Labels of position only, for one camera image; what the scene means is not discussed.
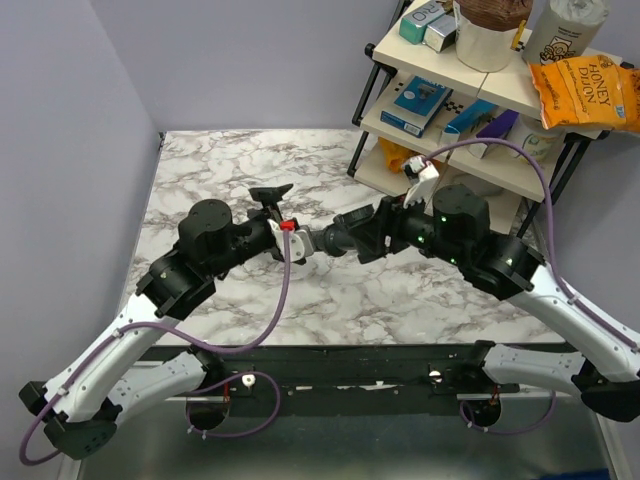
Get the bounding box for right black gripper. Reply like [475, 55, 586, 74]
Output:
[348, 186, 467, 268]

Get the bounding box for grey T pipe fitting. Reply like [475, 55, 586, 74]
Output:
[321, 206, 374, 257]

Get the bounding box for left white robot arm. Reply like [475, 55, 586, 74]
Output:
[19, 184, 301, 466]

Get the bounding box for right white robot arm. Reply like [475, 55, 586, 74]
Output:
[340, 185, 639, 422]

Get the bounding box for orange snack bag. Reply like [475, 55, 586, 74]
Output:
[377, 137, 427, 176]

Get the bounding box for cream tiered shelf rack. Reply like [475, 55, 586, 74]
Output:
[347, 0, 629, 250]

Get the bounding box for blue product box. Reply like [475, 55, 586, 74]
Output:
[380, 76, 453, 138]

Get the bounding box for blue white carton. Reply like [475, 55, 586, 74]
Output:
[439, 99, 496, 147]

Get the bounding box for purple white carton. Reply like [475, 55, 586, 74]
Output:
[468, 110, 519, 159]

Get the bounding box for white round container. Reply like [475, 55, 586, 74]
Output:
[506, 114, 564, 163]

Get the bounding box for teal green box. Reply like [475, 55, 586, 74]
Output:
[399, 1, 445, 45]

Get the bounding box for silver small box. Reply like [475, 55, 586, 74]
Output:
[423, 15, 457, 53]

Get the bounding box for white tub brown lid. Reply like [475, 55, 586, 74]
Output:
[453, 0, 533, 73]

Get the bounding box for orange honey dijon chip bag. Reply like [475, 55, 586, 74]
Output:
[529, 55, 639, 134]

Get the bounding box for grey cylindrical canister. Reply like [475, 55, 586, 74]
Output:
[522, 0, 611, 65]

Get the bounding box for aluminium frame rail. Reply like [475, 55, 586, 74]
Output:
[79, 355, 612, 401]

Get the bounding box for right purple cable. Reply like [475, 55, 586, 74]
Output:
[424, 138, 640, 435]

